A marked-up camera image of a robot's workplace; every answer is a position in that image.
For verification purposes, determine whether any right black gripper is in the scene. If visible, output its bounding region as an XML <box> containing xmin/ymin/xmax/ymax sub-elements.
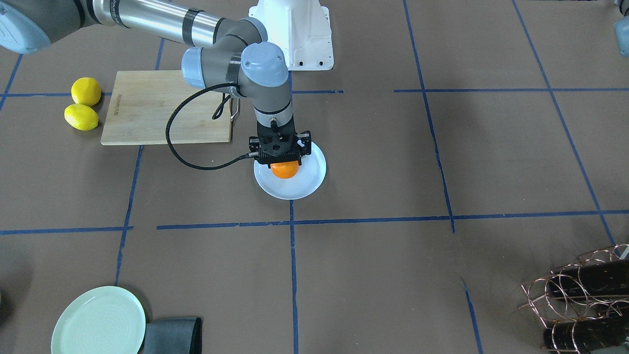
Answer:
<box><xmin>249</xmin><ymin>120</ymin><xmax>312</xmax><ymax>165</ymax></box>

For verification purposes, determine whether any orange mandarin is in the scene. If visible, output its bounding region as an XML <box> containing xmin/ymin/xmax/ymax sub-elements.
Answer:
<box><xmin>269</xmin><ymin>161</ymin><xmax>300</xmax><ymax>179</ymax></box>

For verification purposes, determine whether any light blue plate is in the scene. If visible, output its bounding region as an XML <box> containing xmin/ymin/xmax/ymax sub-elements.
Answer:
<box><xmin>253</xmin><ymin>143</ymin><xmax>327</xmax><ymax>200</ymax></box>

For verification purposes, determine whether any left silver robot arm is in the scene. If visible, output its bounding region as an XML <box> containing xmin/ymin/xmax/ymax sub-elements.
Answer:
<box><xmin>613</xmin><ymin>0</ymin><xmax>629</xmax><ymax>58</ymax></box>

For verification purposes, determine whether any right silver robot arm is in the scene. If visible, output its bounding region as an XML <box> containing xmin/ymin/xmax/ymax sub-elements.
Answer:
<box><xmin>1</xmin><ymin>0</ymin><xmax>312</xmax><ymax>165</ymax></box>

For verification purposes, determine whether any light green plate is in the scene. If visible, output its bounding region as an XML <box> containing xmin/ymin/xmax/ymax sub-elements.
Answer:
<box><xmin>50</xmin><ymin>286</ymin><xmax>146</xmax><ymax>354</ymax></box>

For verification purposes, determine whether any bamboo cutting board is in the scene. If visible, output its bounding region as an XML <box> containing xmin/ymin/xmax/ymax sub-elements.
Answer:
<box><xmin>100</xmin><ymin>70</ymin><xmax>232</xmax><ymax>146</ymax></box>

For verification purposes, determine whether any lower yellow lemon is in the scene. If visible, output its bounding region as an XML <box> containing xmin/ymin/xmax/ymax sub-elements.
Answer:
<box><xmin>64</xmin><ymin>103</ymin><xmax>99</xmax><ymax>131</ymax></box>

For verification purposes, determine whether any yellow lemon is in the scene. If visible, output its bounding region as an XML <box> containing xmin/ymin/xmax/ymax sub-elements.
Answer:
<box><xmin>70</xmin><ymin>78</ymin><xmax>103</xmax><ymax>107</ymax></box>
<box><xmin>64</xmin><ymin>103</ymin><xmax>99</xmax><ymax>131</ymax></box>

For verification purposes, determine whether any upper yellow lemon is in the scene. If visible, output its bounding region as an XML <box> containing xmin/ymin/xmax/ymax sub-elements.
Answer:
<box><xmin>70</xmin><ymin>78</ymin><xmax>103</xmax><ymax>107</ymax></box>

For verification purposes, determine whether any dark grey folded cloth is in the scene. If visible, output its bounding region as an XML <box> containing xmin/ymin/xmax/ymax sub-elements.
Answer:
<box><xmin>143</xmin><ymin>317</ymin><xmax>203</xmax><ymax>354</ymax></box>

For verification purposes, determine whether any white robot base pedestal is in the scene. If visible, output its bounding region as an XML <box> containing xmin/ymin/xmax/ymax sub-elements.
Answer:
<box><xmin>249</xmin><ymin>0</ymin><xmax>335</xmax><ymax>71</ymax></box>

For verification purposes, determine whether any copper wire bottle rack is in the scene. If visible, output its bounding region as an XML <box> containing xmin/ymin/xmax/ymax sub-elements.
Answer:
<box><xmin>520</xmin><ymin>244</ymin><xmax>629</xmax><ymax>354</ymax></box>

